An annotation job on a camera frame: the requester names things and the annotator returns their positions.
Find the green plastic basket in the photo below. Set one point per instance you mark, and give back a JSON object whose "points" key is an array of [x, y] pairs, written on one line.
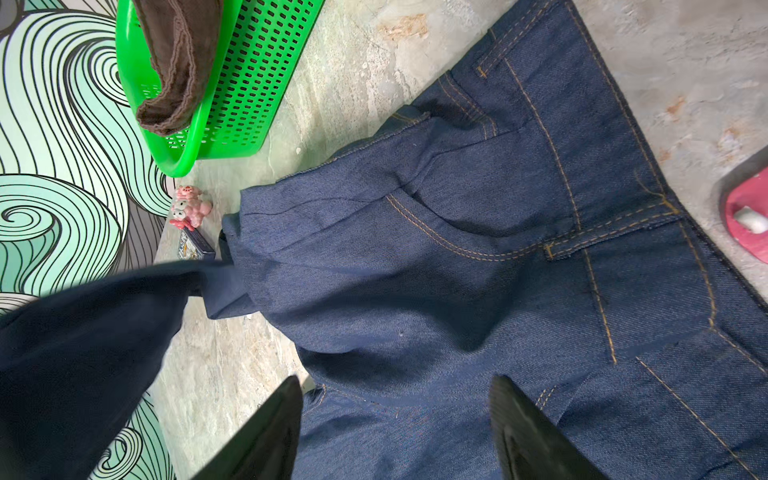
{"points": [[258, 50]]}

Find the blue playing card box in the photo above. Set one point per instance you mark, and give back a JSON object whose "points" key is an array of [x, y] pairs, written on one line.
{"points": [[193, 246]]}

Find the pink flat object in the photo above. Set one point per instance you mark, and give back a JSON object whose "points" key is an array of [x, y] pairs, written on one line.
{"points": [[746, 214]]}

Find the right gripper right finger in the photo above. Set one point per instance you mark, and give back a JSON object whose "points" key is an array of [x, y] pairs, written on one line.
{"points": [[528, 445]]}

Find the pink plush toy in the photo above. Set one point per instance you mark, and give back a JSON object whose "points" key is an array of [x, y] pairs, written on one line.
{"points": [[190, 207]]}

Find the brown folded trousers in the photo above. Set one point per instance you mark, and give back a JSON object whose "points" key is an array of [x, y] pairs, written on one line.
{"points": [[182, 38]]}

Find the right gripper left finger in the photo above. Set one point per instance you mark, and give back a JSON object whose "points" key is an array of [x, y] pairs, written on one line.
{"points": [[266, 446]]}

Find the dark blue denim jeans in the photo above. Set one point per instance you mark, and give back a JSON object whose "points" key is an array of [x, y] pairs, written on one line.
{"points": [[511, 221]]}

